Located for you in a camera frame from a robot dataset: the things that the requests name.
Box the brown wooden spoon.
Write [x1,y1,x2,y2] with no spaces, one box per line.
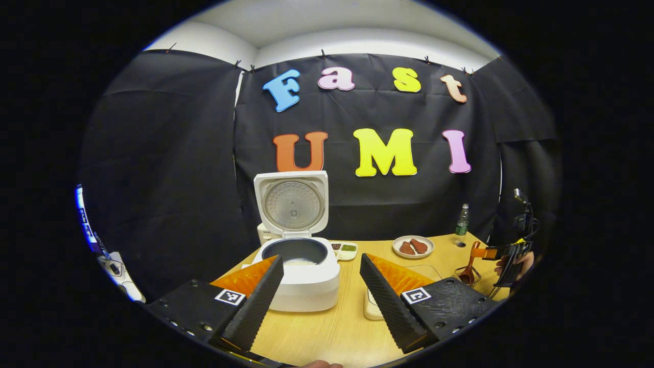
[457,241,482,285]

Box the white divided spice dish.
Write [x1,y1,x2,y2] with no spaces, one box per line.
[330,241,358,261]

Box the clear box of rice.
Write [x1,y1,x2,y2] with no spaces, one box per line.
[364,264,445,321]

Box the white toaster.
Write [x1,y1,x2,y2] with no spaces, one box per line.
[257,223,282,246]

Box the white device with cables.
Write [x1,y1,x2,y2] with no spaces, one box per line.
[97,250,146,303]

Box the white round plate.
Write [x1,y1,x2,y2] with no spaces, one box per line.
[392,235,435,259]

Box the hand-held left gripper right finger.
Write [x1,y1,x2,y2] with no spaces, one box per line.
[359,253,504,354]

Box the clear plastic bottle green label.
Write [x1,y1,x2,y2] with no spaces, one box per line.
[455,203,470,237]

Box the white rice cooker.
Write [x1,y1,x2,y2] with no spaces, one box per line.
[252,171,341,312]

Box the black backdrop cloth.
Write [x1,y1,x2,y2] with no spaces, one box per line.
[79,49,563,302]

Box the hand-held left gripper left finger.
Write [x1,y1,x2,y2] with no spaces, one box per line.
[146,255,285,352]

